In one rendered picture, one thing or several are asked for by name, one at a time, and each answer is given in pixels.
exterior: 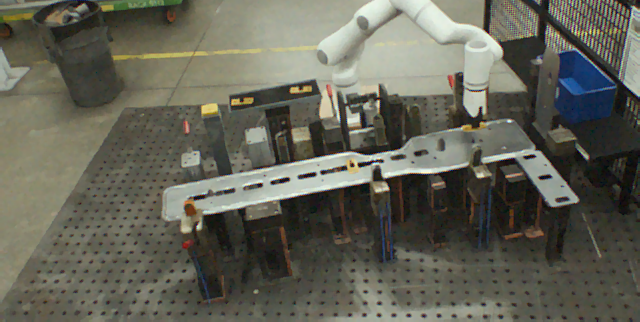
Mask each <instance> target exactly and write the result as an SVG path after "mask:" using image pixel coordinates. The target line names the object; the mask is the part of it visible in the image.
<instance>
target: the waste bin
mask: <svg viewBox="0 0 640 322"><path fill-rule="evenodd" d="M31 21H32V24H33V26H34V31H36V32H38V33H39V36H41V40H42V46H43V48H44V52H45V54H46V56H47V59H48V61H49V62H50V63H51V64H53V63H56V64H57V66H58V68H59V71H60V74H61V76H62V78H63V80H64V82H65V84H66V86H67V88H68V92H69V94H70V96H72V98H73V100H74V102H75V103H77V104H78V105H82V106H95V105H100V104H103V103H105V102H109V101H111V100H112V99H114V98H115V97H116V96H117V95H118V94H119V93H120V91H121V83H120V80H119V76H118V73H117V69H116V66H115V62H114V58H113V55H112V51H111V48H110V46H109V42H112V41H114V40H113V37H112V34H111V33H110V31H109V28H108V26H107V25H106V22H105V19H104V17H103V10H102V7H101V5H100V3H99V2H97V1H93V0H61V1H56V2H53V3H51V4H48V5H46V6H44V7H41V8H40V9H38V11H37V12H36V13H35V14H34V15H33V16H32V20H31Z"/></svg>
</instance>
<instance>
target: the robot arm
mask: <svg viewBox="0 0 640 322"><path fill-rule="evenodd" d="M403 12H405V13H406V15H407V16H408V17H409V18H410V19H411V20H412V21H414V22H415V23H416V24H417V25H418V26H419V27H421V28H422V29H423V30H424V31H425V32H426V33H427V34H428V35H430V36H431V37H432V39H433V40H434V41H435V42H436V43H438V44H439V45H449V44H463V45H466V46H465V54H464V81H463V84H464V96H463V104H464V106H465V109H466V110H468V112H469V115H471V116H469V124H470V125H472V129H473V128H478V127H480V120H483V118H482V114H483V115H484V114H485V89H486V88H487V87H488V85H489V74H490V69H491V67H492V66H493V65H495V63H496V62H498V61H499V60H500V59H501V57H502V50H501V48H500V46H499V45H498V44H497V43H496V41H495V40H494V39H493V38H492V37H491V36H490V35H488V34H487V33H486V32H485V31H482V30H480V29H479V28H476V27H474V26H470V25H464V24H456V23H453V22H452V21H451V20H450V19H449V18H448V16H447V15H445V14H444V13H443V12H442V11H440V10H439V9H438V8H437V7H436V6H435V5H434V4H433V3H432V2H431V1H430V0H373V1H371V2H369V3H368V4H366V5H365V6H363V7H362V8H360V9H359V10H358V11H357V13H356V14H355V16H354V19H353V20H351V21H350V22H349V23H348V24H346V25H345V26H344V27H342V28H341V29H339V30H338V31H336V32H335V33H333V35H332V36H330V37H329V38H326V39H324V40H323V41H321V42H320V44H319V45H318V47H317V58H318V60H319V61H320V62H321V63H322V64H323V65H325V66H334V65H335V66H334V68H333V71H332V78H333V84H334V89H335V95H336V100H337V105H336V107H335V109H336V110H337V117H338V119H339V122H340V116H339V107H338V97H337V91H341V92H342V94H343V96H344V100H345V102H346V98H345V94H349V93H355V92H358V94H360V95H362V93H361V87H360V80H359V74H358V66H359V63H360V61H361V57H362V55H363V52H364V48H365V41H366V40H367V39H368V38H369V37H371V36H372V34H373V33H374V31H376V30H377V29H379V28H380V27H382V26H383V25H385V24H386V23H388V22H389V21H391V20H393V19H394V18H396V17H399V16H400V15H402V13H403ZM346 114H347V122H348V125H350V124H357V123H360V116H359V113H358V114H352V115H351V113H350V111H349V109H348V107H346Z"/></svg>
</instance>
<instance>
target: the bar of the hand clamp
mask: <svg viewBox="0 0 640 322"><path fill-rule="evenodd" d="M463 81H464V72H463V71H456V72H454V96H455V106H456V110H457V115H459V110H458V103H462V107H463V110H462V113H463V114H465V106H464V104H463V96H464V84H463Z"/></svg>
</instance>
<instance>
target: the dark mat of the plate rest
mask: <svg viewBox="0 0 640 322"><path fill-rule="evenodd" d="M301 86H303V87H309V86H311V87H312V91H311V92H299V93H291V92H290V91H291V88H295V87H301ZM316 95H321V94H320V91H319V88H318V85H317V82H316V79H315V80H310V82H303V83H298V84H293V85H288V86H282V87H276V88H271V89H265V90H260V91H254V92H248V93H243V94H238V95H233V96H228V97H229V106H230V112H234V111H239V110H245V109H250V108H256V107H261V105H266V104H272V103H277V102H283V101H288V100H294V99H299V98H305V97H310V96H316ZM240 98H253V100H252V103H249V104H236V105H232V100H233V99H240Z"/></svg>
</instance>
